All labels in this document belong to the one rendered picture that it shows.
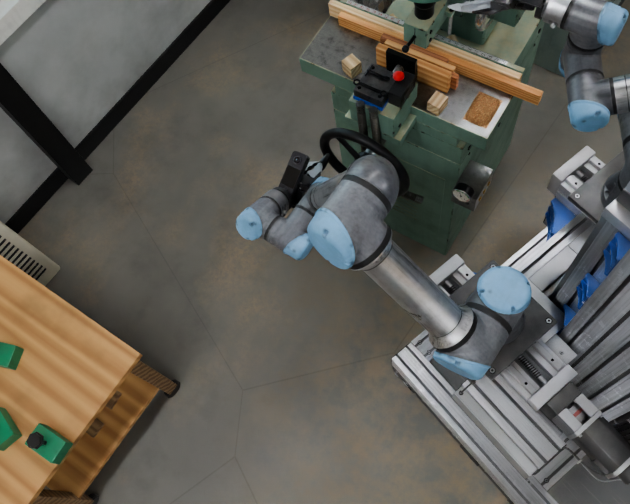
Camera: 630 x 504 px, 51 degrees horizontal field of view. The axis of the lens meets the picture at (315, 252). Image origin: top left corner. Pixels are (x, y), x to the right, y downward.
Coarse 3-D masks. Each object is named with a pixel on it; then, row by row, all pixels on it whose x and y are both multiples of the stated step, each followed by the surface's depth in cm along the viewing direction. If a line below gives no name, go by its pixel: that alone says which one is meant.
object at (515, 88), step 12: (348, 24) 193; (360, 24) 190; (372, 24) 190; (372, 36) 191; (396, 36) 187; (432, 48) 184; (456, 60) 181; (456, 72) 184; (468, 72) 181; (480, 72) 179; (492, 72) 178; (492, 84) 180; (504, 84) 177; (516, 84) 176; (516, 96) 179; (528, 96) 176; (540, 96) 174
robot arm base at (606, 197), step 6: (618, 174) 167; (612, 180) 169; (618, 180) 165; (606, 186) 172; (612, 186) 169; (618, 186) 165; (606, 192) 172; (612, 192) 168; (618, 192) 166; (606, 198) 171; (612, 198) 168; (606, 204) 171
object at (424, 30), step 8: (448, 0) 174; (440, 8) 172; (408, 16) 173; (432, 16) 172; (440, 16) 174; (408, 24) 172; (416, 24) 171; (424, 24) 171; (432, 24) 171; (440, 24) 177; (408, 32) 174; (416, 32) 173; (424, 32) 171; (432, 32) 174; (408, 40) 177; (416, 40) 175; (424, 40) 174; (424, 48) 177
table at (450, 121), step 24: (336, 24) 196; (312, 48) 194; (336, 48) 193; (360, 48) 192; (312, 72) 196; (336, 72) 189; (456, 96) 182; (504, 96) 180; (408, 120) 184; (432, 120) 182; (456, 120) 179; (480, 144) 179
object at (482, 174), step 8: (472, 160) 205; (472, 168) 204; (480, 168) 203; (488, 168) 203; (464, 176) 203; (472, 176) 203; (480, 176) 202; (488, 176) 202; (472, 184) 202; (480, 184) 201; (488, 184) 205; (480, 192) 200; (456, 200) 207; (472, 200) 201; (472, 208) 205
